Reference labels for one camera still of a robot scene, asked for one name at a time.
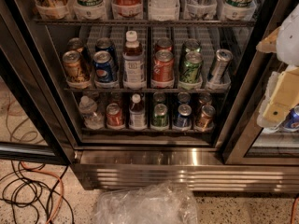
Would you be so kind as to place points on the green can middle shelf front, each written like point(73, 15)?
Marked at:
point(190, 67)

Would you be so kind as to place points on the right glass fridge door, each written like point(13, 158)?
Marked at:
point(242, 140)

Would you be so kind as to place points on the steel fridge cabinet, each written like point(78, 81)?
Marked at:
point(125, 158)

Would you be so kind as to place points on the gold can shelf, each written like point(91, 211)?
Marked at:
point(75, 67)
point(78, 45)

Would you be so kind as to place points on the tea bottle bottom shelf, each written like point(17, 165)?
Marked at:
point(137, 113)

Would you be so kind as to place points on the red can middle shelf front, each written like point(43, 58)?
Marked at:
point(163, 63)

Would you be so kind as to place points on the red can middle shelf rear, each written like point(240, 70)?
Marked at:
point(164, 43)

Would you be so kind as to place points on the red can bottom shelf front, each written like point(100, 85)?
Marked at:
point(114, 116)

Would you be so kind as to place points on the green can shelf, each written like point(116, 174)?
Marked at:
point(160, 116)
point(190, 67)
point(159, 98)
point(188, 45)

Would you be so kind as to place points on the blue can bottom shelf rear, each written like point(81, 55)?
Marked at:
point(183, 98)

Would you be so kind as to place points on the red can shelf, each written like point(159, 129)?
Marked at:
point(163, 63)
point(164, 43)
point(114, 116)

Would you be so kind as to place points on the blue pepsi can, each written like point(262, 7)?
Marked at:
point(104, 66)
point(106, 44)

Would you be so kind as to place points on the glass fridge door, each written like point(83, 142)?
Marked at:
point(31, 128)
point(242, 140)

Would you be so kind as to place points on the brown can bottom shelf front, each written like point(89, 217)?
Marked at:
point(204, 120)

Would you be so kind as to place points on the blue pepsi can rear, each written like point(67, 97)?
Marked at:
point(106, 44)

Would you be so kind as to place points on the green can middle shelf rear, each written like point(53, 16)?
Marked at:
point(188, 45)

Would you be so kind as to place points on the brown can shelf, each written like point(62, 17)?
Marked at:
point(204, 120)
point(204, 98)

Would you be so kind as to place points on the tea bottle middle shelf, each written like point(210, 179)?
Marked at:
point(134, 72)

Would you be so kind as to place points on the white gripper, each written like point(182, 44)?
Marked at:
point(290, 42)

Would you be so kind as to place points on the gold can middle shelf rear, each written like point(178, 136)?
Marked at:
point(78, 45)

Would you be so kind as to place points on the left glass fridge door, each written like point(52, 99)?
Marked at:
point(31, 128)

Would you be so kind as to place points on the tea bottle shelf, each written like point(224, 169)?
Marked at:
point(137, 113)
point(134, 72)

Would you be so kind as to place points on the gold can middle shelf front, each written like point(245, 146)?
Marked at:
point(75, 67)

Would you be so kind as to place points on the green can bottom shelf front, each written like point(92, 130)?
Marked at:
point(160, 116)

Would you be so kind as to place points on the clear plastic bag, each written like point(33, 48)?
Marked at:
point(165, 203)

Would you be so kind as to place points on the green can bottom shelf rear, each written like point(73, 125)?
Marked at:
point(159, 98)

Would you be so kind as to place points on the blue pepsi can front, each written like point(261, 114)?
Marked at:
point(104, 66)

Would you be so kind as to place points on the blue can behind right door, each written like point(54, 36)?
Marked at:
point(291, 122)

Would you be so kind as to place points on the blue can shelf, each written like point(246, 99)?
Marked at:
point(182, 119)
point(183, 98)

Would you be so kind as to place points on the blue can bottom shelf front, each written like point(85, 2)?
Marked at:
point(182, 119)

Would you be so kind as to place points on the clear water bottle bottom shelf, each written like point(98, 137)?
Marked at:
point(88, 108)

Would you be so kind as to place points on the brown can bottom shelf rear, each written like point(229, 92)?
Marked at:
point(204, 98)

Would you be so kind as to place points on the slim silver can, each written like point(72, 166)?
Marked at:
point(222, 59)

